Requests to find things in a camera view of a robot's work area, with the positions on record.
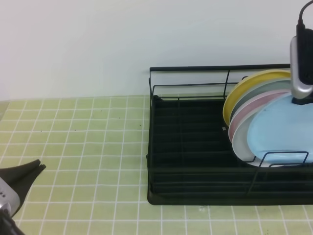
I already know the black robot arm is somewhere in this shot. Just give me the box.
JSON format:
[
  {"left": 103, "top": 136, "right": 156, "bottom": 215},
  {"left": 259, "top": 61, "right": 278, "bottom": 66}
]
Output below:
[{"left": 0, "top": 96, "right": 313, "bottom": 235}]

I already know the light blue plate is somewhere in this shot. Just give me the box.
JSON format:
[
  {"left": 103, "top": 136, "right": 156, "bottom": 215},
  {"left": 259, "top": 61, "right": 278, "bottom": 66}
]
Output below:
[{"left": 247, "top": 94, "right": 313, "bottom": 164}]

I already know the black camera cable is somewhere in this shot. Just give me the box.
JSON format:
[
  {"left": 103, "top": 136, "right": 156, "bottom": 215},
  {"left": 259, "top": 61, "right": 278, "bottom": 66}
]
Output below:
[{"left": 296, "top": 0, "right": 313, "bottom": 30}]

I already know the pink plate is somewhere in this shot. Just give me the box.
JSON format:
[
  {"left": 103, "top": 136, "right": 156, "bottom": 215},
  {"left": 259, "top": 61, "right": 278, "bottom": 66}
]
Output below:
[{"left": 228, "top": 89, "right": 289, "bottom": 142}]

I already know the yellow plate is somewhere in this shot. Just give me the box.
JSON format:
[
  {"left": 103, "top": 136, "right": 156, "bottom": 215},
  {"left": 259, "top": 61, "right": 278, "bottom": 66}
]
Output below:
[{"left": 223, "top": 69, "right": 291, "bottom": 126}]

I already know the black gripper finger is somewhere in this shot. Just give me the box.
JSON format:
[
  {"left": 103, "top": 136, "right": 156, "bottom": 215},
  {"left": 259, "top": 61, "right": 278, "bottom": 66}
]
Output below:
[
  {"left": 12, "top": 164, "right": 46, "bottom": 215},
  {"left": 0, "top": 160, "right": 41, "bottom": 186}
]

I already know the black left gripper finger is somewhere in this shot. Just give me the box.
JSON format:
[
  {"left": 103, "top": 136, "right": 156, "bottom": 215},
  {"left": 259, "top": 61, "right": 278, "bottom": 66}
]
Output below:
[{"left": 292, "top": 97, "right": 313, "bottom": 105}]

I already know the white plate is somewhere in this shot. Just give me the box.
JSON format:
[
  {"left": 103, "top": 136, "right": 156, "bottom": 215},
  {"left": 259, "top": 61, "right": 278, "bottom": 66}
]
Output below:
[{"left": 232, "top": 117, "right": 261, "bottom": 166}]

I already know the pale green plate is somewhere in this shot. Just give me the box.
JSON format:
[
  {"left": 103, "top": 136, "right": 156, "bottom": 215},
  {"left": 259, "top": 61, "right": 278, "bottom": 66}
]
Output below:
[{"left": 230, "top": 78, "right": 291, "bottom": 119}]

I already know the black wire dish rack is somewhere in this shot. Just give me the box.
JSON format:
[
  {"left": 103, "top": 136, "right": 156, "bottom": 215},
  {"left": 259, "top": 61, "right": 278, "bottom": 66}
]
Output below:
[{"left": 146, "top": 77, "right": 313, "bottom": 206}]

